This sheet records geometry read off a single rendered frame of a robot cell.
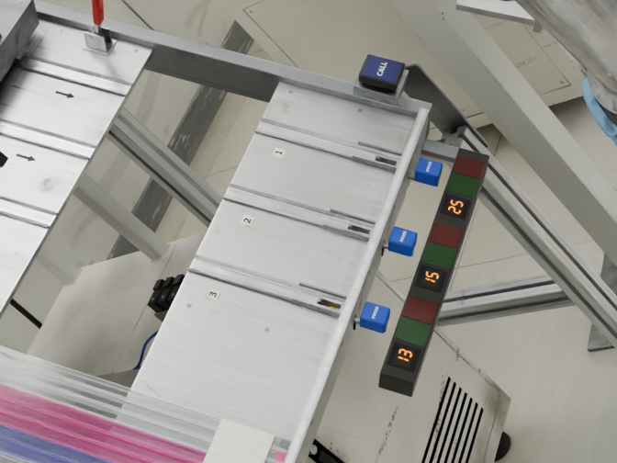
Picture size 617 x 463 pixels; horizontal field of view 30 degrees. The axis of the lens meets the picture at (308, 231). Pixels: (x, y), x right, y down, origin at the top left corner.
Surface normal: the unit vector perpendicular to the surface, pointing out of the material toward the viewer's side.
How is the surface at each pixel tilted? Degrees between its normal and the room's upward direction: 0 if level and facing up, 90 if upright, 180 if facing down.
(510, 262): 0
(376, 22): 90
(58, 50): 43
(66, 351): 0
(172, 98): 90
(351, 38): 90
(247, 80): 90
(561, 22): 113
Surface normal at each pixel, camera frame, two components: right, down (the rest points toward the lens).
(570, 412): -0.64, -0.60
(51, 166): 0.00, -0.57
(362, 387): 0.69, -0.18
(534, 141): -0.29, 0.77
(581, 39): -0.04, 0.96
